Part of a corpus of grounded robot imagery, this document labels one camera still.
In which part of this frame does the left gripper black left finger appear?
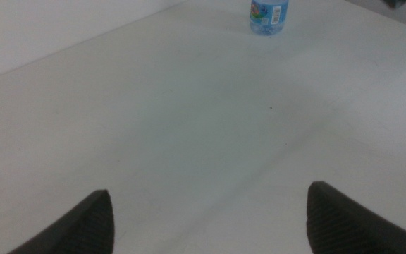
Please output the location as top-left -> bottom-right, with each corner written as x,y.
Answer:
7,189 -> 115,254

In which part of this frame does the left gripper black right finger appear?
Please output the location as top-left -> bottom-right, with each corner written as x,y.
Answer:
306,181 -> 406,254

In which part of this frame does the clear water bottle blue cap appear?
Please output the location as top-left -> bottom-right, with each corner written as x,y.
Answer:
249,0 -> 290,36

